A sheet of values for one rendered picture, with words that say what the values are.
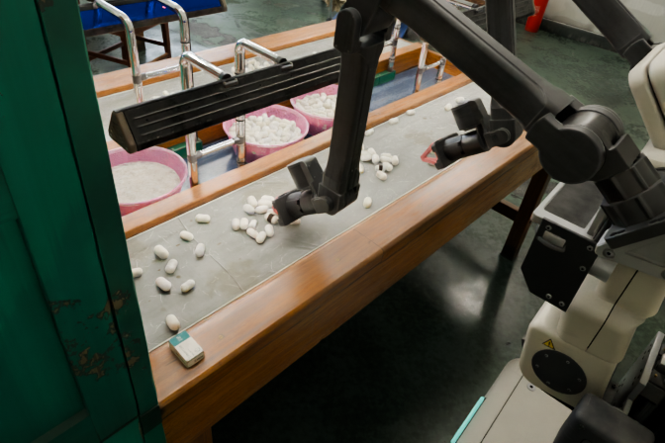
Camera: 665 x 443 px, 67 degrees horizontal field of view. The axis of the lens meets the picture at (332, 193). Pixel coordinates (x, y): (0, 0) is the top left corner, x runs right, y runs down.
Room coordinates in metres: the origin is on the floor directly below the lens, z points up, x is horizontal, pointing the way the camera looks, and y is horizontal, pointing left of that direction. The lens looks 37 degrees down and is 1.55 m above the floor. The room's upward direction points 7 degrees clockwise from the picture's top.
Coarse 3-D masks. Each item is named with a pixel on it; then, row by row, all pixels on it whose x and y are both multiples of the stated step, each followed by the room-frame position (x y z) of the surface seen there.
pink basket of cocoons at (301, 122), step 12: (264, 108) 1.50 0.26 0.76; (276, 108) 1.50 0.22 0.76; (288, 108) 1.49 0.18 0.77; (288, 120) 1.48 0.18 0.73; (300, 120) 1.45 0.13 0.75; (228, 132) 1.35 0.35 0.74; (252, 144) 1.24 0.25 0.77; (276, 144) 1.26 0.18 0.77; (288, 144) 1.27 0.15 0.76; (252, 156) 1.26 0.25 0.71
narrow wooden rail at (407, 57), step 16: (400, 48) 2.19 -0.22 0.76; (416, 48) 2.21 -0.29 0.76; (384, 64) 2.04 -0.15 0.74; (400, 64) 2.13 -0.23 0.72; (416, 64) 2.22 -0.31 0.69; (256, 112) 1.52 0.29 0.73; (208, 128) 1.37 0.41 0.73; (112, 144) 1.16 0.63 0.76; (160, 144) 1.24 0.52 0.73; (128, 160) 1.16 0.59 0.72
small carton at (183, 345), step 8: (176, 336) 0.55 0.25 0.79; (184, 336) 0.55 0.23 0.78; (176, 344) 0.53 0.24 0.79; (184, 344) 0.53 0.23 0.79; (192, 344) 0.54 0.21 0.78; (176, 352) 0.52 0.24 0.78; (184, 352) 0.52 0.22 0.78; (192, 352) 0.52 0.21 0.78; (200, 352) 0.52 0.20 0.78; (184, 360) 0.50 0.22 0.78; (192, 360) 0.51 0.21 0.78
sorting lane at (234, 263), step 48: (480, 96) 1.84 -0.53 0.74; (384, 144) 1.38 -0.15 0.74; (240, 192) 1.05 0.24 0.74; (384, 192) 1.13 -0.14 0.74; (144, 240) 0.83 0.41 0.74; (192, 240) 0.84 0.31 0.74; (240, 240) 0.86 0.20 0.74; (288, 240) 0.88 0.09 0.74; (144, 288) 0.69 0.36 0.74; (192, 288) 0.70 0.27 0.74; (240, 288) 0.72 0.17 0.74
